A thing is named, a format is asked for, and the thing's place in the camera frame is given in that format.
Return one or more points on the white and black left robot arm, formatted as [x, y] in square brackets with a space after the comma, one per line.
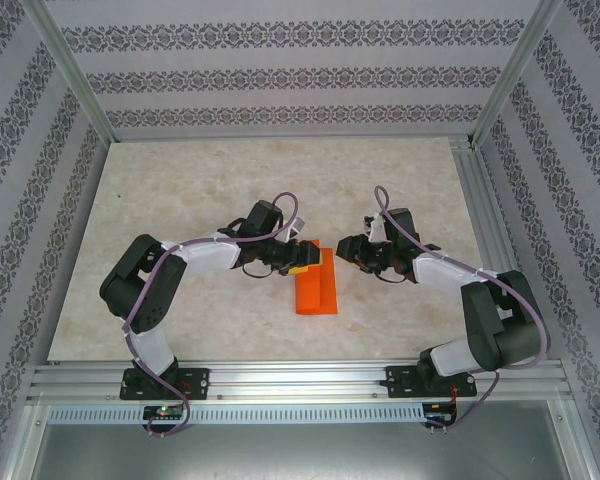
[205, 260]

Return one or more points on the right circuit board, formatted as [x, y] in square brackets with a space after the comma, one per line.
[437, 412]

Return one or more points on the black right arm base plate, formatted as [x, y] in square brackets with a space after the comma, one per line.
[400, 382]

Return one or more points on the circuit board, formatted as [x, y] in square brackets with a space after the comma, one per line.
[162, 412]
[437, 412]

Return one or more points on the aluminium frame post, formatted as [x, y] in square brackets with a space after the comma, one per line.
[70, 75]
[517, 70]

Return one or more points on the long aluminium mounting rail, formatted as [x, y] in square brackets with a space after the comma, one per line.
[300, 380]

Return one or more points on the aluminium side rail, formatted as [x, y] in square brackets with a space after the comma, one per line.
[480, 200]

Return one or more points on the left circuit board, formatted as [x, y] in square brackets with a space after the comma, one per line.
[162, 412]

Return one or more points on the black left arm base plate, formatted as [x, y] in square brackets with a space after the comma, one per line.
[200, 384]

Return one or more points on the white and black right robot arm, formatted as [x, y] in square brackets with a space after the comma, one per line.
[445, 272]

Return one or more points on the grey metal panel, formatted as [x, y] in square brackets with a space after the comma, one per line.
[300, 455]

